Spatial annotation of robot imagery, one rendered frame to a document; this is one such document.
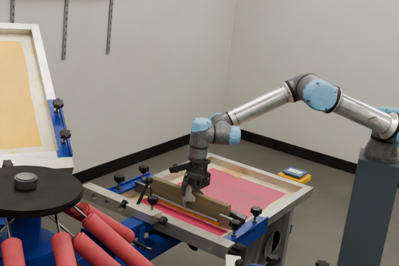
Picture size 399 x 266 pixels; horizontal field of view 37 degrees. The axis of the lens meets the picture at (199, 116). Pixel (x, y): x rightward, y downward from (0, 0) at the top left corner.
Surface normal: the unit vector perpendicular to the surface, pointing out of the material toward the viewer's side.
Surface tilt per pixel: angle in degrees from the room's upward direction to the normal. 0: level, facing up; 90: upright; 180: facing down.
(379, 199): 90
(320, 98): 87
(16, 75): 32
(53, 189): 0
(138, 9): 90
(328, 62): 90
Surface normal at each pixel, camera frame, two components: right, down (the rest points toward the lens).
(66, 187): 0.11, -0.95
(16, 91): 0.33, -0.65
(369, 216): -0.30, 0.23
